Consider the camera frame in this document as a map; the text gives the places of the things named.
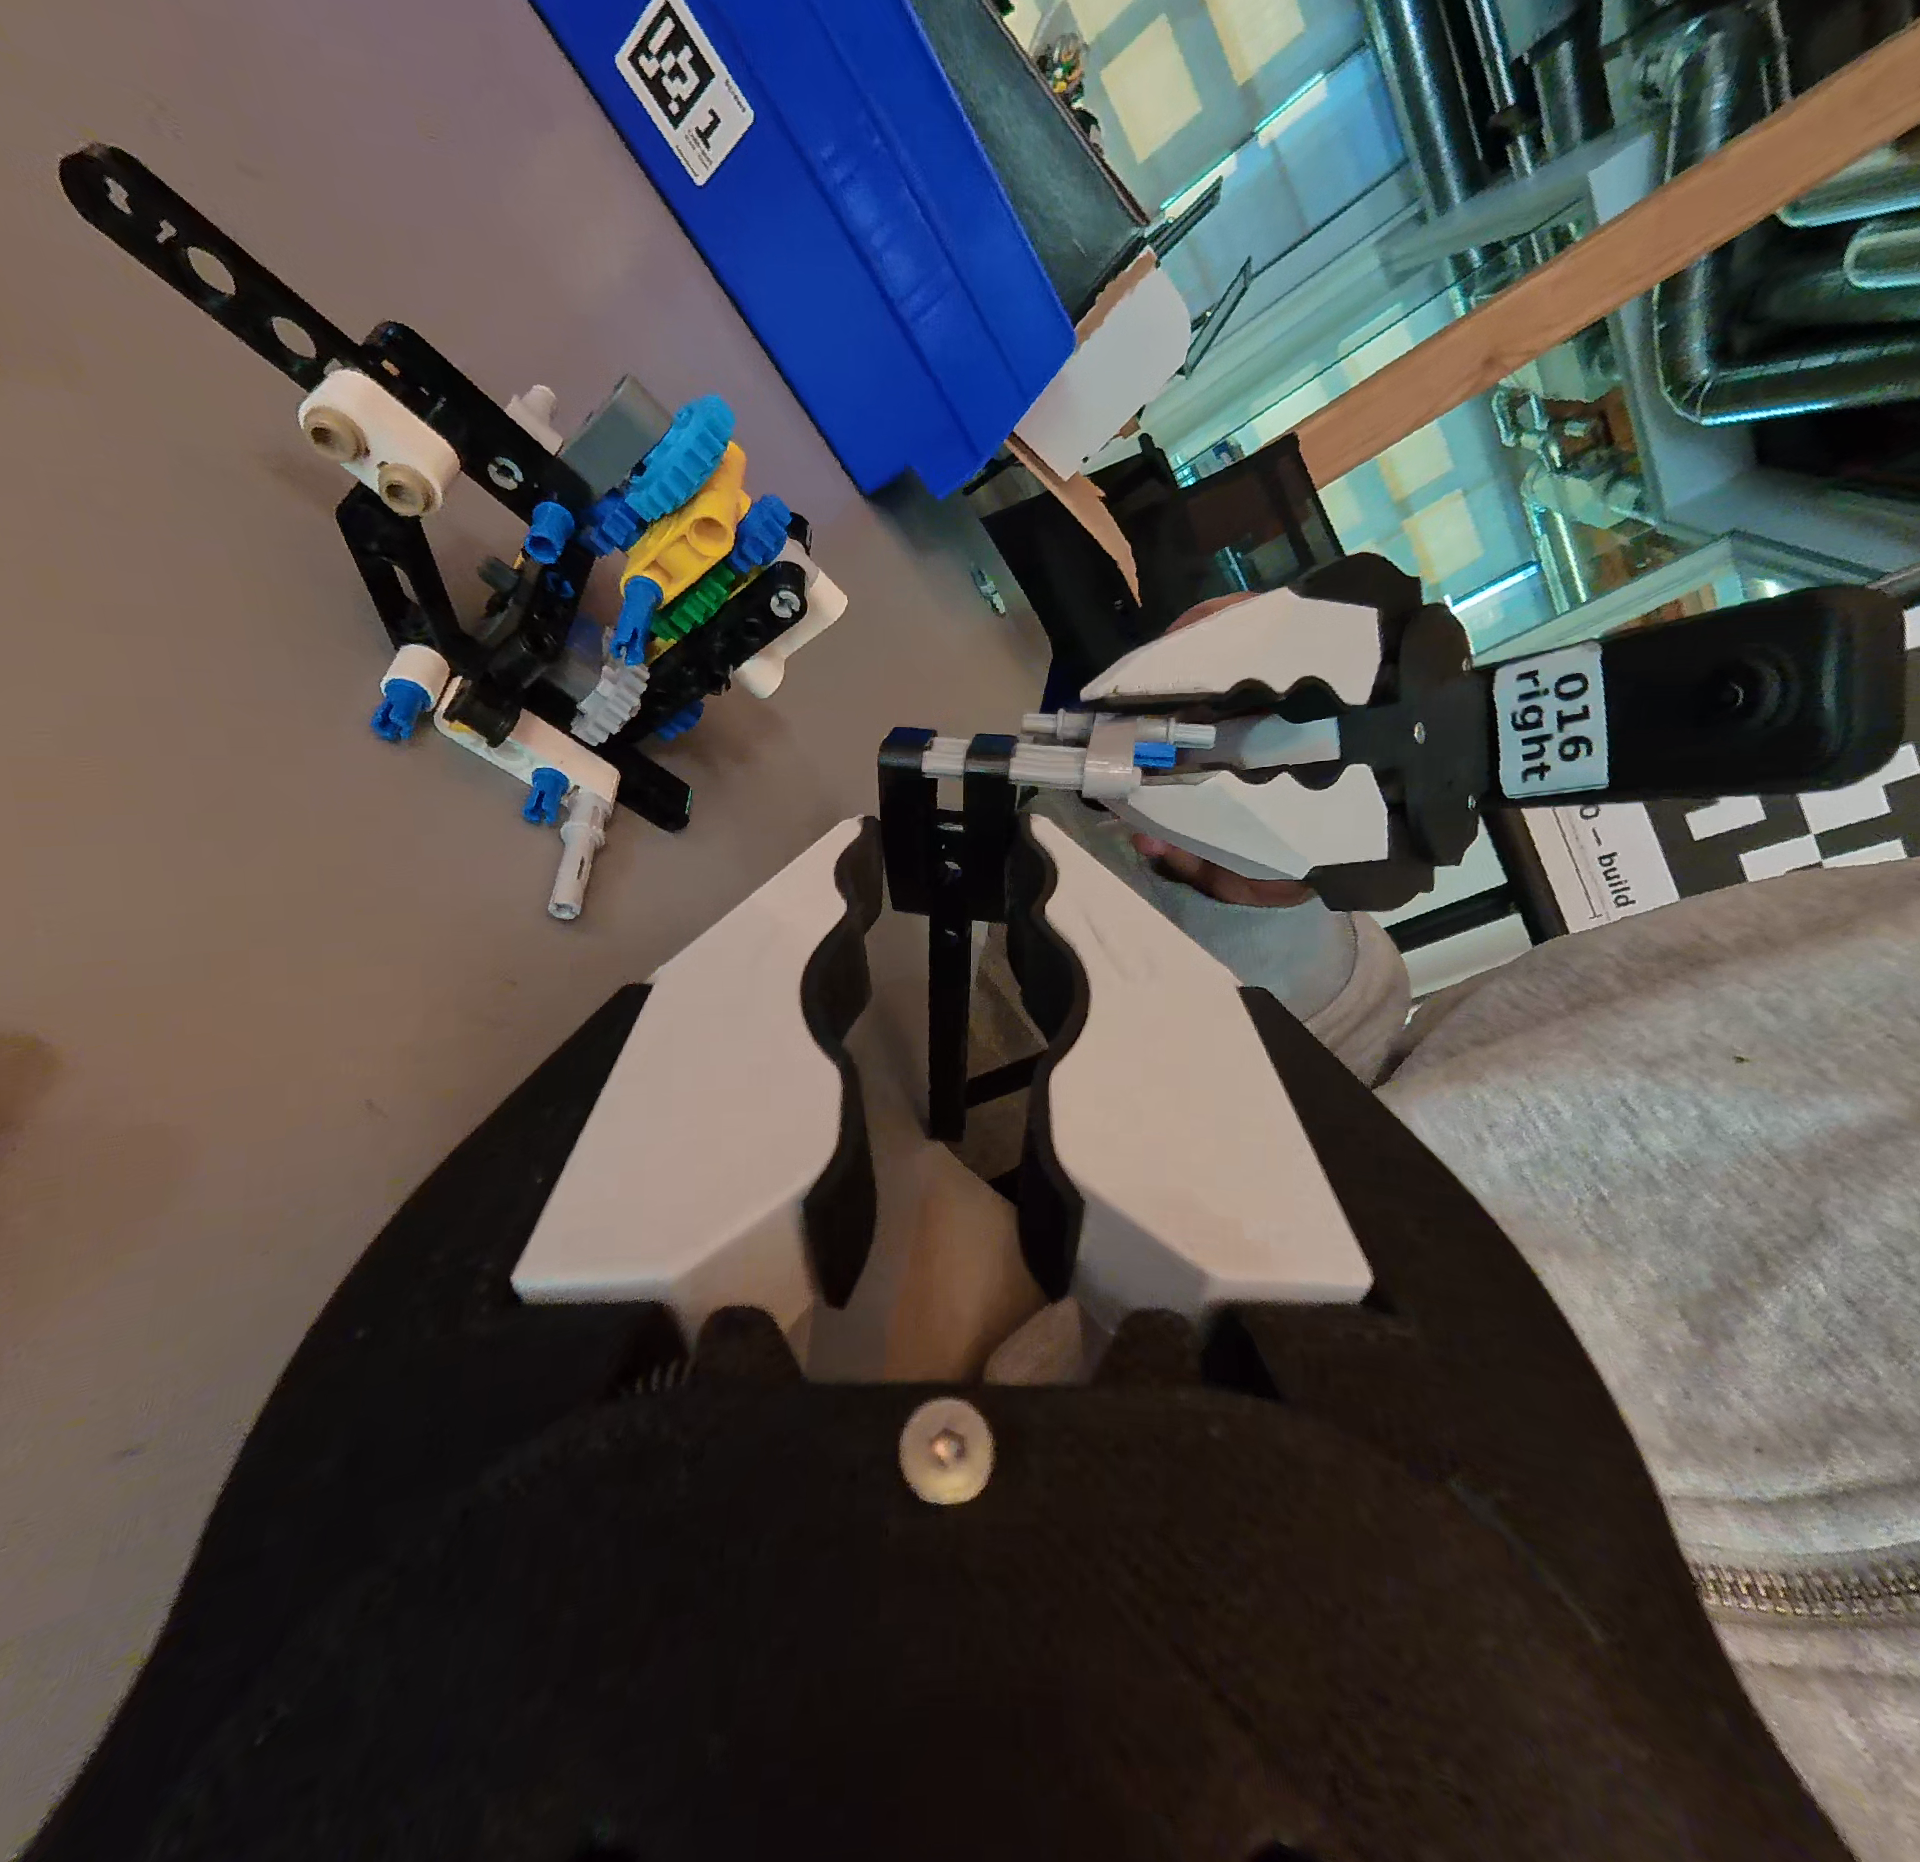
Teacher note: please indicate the grey lego axle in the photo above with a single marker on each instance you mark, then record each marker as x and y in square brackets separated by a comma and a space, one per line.
[1049, 758]

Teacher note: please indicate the person's right hand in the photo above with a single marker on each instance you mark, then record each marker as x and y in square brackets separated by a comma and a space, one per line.
[1188, 861]

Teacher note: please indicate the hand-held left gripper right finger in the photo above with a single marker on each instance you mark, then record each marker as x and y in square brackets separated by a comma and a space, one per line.
[1197, 1140]

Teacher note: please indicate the person's grey hoodie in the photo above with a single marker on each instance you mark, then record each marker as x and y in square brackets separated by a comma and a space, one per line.
[1648, 1217]

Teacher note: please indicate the black chair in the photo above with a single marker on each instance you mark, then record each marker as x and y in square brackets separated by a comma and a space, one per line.
[1197, 542]

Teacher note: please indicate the black lego frame piece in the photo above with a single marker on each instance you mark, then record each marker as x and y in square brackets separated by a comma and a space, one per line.
[951, 838]

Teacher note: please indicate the wooden beam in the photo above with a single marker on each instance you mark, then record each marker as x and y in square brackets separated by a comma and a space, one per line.
[1574, 272]

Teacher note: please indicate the cardboard box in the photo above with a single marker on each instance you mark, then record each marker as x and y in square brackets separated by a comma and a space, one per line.
[1111, 378]

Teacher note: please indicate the group of silver metal pipes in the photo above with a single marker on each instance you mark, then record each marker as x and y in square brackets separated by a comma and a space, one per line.
[1768, 287]

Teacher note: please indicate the dark grey panel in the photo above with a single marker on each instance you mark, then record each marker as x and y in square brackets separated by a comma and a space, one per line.
[1005, 95]

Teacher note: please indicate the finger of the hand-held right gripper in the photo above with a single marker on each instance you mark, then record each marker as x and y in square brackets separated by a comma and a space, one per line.
[1290, 819]
[1258, 649]

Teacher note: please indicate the framed sign with marker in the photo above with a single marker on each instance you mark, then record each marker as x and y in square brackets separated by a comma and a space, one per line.
[1802, 850]

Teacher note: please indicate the blue plastic bin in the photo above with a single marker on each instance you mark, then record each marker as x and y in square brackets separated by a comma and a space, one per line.
[855, 214]

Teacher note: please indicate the colourful lego gear assembly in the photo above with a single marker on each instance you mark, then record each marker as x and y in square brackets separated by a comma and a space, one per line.
[676, 542]

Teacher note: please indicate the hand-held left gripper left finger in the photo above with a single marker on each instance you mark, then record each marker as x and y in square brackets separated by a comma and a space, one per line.
[676, 1140]

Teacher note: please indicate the person's right forearm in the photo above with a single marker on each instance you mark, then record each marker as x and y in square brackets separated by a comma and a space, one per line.
[1318, 976]

